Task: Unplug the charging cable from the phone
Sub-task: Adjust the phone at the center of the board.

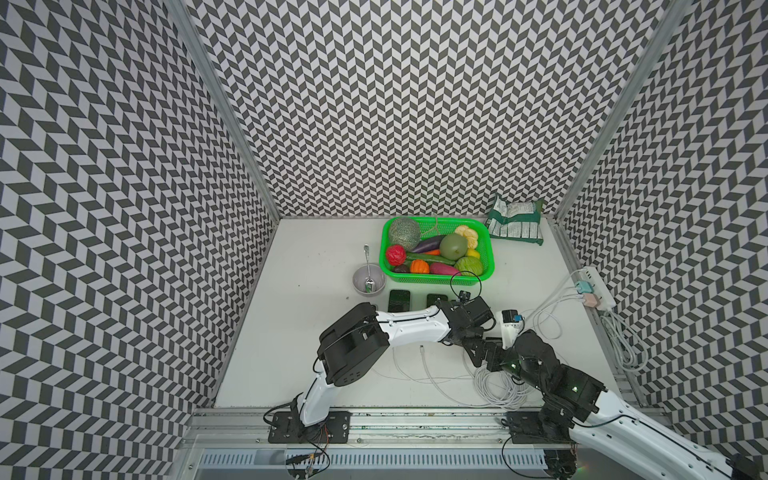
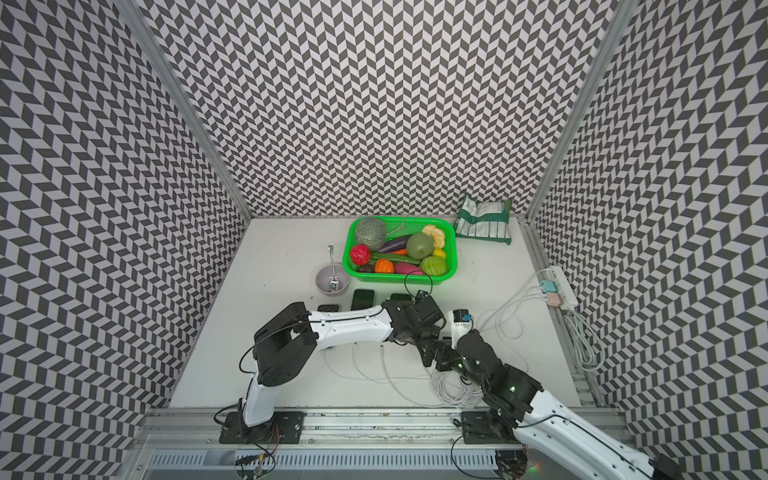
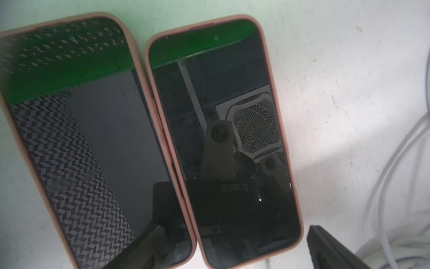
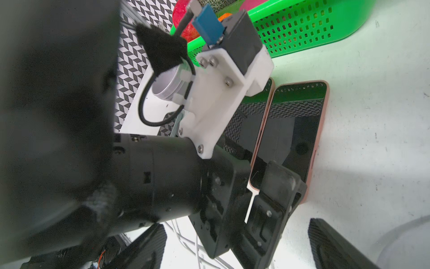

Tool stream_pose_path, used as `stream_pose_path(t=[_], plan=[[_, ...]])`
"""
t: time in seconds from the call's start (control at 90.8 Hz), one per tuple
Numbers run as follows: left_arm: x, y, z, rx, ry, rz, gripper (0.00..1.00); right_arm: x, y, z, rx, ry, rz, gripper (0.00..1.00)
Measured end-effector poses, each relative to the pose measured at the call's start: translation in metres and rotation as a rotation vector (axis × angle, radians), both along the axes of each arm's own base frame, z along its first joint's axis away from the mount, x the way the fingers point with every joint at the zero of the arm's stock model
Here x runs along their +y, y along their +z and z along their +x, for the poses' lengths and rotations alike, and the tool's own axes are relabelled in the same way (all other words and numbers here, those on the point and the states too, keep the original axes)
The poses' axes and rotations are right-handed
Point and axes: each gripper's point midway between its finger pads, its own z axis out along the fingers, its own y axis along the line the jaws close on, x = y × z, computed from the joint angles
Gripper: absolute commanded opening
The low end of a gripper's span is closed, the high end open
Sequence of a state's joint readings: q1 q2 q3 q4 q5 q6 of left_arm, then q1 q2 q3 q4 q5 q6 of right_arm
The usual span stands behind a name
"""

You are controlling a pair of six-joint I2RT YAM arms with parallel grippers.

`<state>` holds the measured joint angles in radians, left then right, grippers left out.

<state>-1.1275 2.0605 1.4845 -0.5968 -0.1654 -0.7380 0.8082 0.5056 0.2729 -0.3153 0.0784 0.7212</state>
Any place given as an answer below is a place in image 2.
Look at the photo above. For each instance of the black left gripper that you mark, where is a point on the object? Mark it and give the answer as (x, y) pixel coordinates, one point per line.
(430, 332)

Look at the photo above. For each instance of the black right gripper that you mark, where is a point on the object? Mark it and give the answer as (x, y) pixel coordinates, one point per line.
(445, 349)

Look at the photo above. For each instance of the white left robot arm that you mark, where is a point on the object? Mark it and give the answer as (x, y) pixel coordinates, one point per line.
(282, 347)

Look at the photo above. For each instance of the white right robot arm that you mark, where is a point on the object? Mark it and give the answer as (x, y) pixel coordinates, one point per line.
(583, 449)

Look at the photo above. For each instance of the magenta toy sweet potato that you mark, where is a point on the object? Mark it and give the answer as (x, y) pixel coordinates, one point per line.
(403, 268)

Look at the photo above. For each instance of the light green toy gourd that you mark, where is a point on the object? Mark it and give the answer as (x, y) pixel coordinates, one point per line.
(434, 266)

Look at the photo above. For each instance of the orange toy pumpkin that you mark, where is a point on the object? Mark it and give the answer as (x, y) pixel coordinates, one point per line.
(384, 266)

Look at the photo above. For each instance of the green toy cucumber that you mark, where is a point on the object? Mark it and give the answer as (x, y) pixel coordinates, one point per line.
(376, 256)

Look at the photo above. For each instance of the green toy apple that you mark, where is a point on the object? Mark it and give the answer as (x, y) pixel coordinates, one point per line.
(419, 246)

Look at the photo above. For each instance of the purple toy eggplant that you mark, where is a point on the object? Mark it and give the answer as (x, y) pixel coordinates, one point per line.
(395, 244)

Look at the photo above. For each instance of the red toy fruit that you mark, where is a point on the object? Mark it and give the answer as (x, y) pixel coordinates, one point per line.
(360, 254)

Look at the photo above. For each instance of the green plastic basket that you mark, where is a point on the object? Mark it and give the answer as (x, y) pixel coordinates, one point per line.
(398, 226)

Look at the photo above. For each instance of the green netted melon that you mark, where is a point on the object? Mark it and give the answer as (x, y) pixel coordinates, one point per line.
(371, 232)

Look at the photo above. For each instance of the green white snack bag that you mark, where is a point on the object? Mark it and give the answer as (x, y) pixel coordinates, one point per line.
(480, 220)

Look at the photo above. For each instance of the white power strip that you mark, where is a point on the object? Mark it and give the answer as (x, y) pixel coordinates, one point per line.
(570, 301)

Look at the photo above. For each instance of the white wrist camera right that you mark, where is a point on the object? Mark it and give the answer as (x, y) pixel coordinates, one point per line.
(462, 323)

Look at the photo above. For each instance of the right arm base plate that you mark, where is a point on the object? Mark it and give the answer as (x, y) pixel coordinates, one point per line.
(482, 427)

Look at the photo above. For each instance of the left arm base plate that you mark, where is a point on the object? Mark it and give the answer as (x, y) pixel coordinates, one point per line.
(285, 427)

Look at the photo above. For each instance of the aluminium corner post right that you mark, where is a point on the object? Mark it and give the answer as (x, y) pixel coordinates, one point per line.
(618, 25)

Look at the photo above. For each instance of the aluminium corner post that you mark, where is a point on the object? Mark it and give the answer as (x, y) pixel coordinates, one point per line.
(618, 25)
(134, 19)

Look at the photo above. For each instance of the aluminium corner post left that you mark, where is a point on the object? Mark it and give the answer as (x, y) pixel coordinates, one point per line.
(134, 19)

